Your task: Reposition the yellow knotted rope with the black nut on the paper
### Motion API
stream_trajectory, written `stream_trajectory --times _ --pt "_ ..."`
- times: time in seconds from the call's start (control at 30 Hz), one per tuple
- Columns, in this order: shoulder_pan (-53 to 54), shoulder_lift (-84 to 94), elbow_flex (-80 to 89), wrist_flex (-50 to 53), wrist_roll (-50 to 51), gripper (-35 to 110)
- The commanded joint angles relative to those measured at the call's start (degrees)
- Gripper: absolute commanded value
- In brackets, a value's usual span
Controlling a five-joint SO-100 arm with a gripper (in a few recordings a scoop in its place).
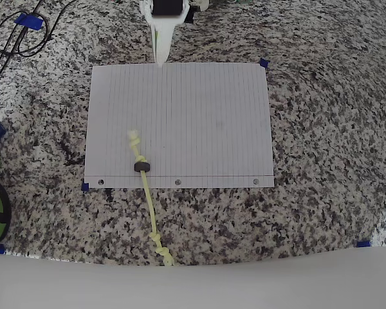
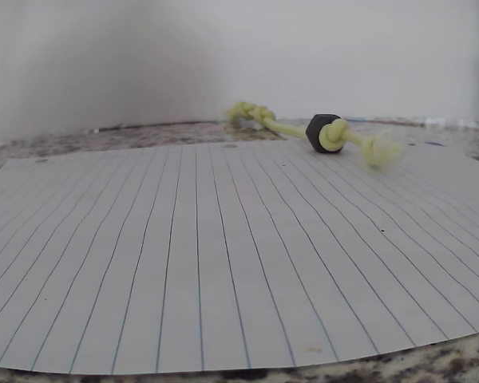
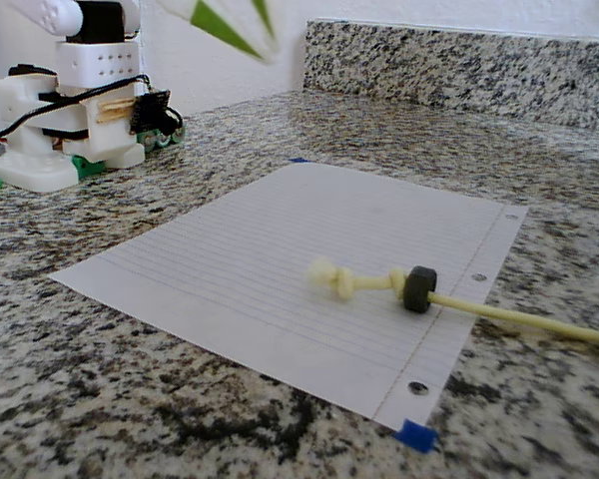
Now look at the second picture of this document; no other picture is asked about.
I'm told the yellow-green knotted rope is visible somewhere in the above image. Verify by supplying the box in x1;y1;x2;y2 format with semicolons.
223;101;404;171

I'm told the black hex nut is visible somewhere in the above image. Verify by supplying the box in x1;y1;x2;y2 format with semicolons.
305;113;343;155

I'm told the lined white paper sheet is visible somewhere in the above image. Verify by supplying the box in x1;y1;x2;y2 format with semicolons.
0;137;479;376

